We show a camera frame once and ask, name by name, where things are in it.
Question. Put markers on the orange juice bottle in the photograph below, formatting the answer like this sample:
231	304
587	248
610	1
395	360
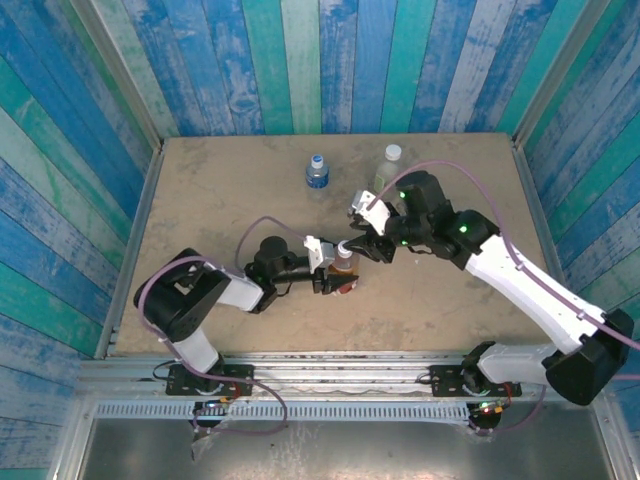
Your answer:
346	266

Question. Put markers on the green label clear bottle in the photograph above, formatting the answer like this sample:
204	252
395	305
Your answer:
384	176

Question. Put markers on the blue label water bottle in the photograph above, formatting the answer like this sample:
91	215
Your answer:
317	180

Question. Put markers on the blue topped white cap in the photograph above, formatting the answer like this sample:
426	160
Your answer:
317	162

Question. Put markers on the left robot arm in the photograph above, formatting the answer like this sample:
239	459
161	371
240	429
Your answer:
180	305

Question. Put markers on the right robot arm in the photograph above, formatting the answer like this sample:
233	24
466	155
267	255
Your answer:
540	290

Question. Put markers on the small electronics board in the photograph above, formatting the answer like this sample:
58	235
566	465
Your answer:
487	407
215	405

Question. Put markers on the steel sheet panel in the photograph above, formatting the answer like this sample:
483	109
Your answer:
375	455

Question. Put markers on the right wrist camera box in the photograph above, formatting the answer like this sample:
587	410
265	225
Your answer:
372	212

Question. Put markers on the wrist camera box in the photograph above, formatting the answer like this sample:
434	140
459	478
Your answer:
320	254
372	212

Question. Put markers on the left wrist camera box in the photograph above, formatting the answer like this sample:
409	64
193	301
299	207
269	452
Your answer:
320	254

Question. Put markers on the aluminium mounting rail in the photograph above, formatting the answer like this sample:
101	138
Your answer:
340	375

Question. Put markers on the aluminium table side rail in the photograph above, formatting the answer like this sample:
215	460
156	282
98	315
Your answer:
536	197
131	252

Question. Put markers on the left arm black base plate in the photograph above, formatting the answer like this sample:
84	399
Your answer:
240	380

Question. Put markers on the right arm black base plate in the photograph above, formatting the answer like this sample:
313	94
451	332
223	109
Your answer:
445	382

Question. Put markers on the aluminium corner post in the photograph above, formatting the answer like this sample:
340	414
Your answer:
120	75
560	75

